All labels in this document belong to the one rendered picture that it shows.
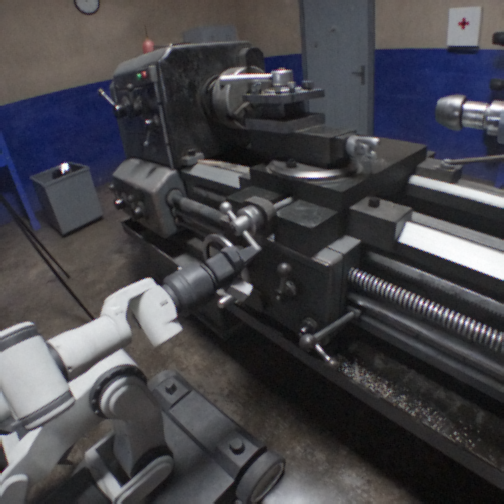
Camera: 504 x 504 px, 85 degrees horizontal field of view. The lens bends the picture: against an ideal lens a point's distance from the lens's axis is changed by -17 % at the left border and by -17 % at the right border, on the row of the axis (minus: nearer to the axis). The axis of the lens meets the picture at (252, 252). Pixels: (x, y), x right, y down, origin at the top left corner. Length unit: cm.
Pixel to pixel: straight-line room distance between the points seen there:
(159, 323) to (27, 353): 24
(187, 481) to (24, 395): 76
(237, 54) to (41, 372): 140
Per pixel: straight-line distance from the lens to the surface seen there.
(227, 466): 111
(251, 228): 76
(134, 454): 99
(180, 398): 125
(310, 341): 72
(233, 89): 127
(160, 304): 61
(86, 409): 78
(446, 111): 88
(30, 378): 47
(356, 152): 82
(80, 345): 52
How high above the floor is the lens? 121
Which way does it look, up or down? 32 degrees down
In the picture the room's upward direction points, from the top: 7 degrees counter-clockwise
